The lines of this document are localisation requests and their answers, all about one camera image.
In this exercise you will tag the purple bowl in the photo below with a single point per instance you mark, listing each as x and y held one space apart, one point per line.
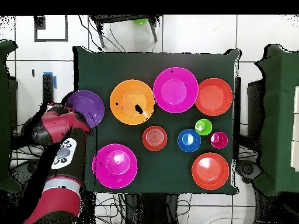
87 105

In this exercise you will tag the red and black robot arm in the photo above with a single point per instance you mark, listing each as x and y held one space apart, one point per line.
60 205

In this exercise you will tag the blue tape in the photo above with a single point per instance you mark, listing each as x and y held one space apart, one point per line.
55 82

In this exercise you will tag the green cloth side table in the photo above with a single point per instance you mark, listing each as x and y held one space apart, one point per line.
280 116
4 93

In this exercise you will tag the dark green tablecloth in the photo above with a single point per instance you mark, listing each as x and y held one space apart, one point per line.
116 67

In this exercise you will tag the orange bowl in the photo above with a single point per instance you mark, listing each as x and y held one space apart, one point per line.
132 102

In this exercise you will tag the pink bowl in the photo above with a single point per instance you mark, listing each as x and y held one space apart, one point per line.
115 166
175 91

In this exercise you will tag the small red bowl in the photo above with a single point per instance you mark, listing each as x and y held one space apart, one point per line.
154 138

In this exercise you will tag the black stool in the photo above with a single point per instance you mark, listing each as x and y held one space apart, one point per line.
121 18

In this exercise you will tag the lime green bowl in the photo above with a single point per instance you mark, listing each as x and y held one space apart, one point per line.
140 21

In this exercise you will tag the blue bowl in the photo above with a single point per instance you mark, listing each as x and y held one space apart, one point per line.
189 140

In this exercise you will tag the green cup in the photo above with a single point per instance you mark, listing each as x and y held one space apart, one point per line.
203 127

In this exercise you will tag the shallow red-orange bowl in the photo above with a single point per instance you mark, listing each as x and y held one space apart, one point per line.
213 96

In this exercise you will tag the red cup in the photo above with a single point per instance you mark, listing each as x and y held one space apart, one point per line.
218 140

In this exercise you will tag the deep red-orange bowl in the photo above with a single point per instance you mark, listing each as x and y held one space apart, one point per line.
210 171

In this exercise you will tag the black office chair base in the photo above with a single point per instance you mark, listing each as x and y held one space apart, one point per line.
247 169

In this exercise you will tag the white boxes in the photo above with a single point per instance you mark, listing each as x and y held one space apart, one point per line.
296 151

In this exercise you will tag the black table frame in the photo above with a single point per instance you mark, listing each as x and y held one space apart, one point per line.
48 88
237 105

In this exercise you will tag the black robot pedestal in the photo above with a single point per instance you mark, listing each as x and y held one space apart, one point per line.
149 210

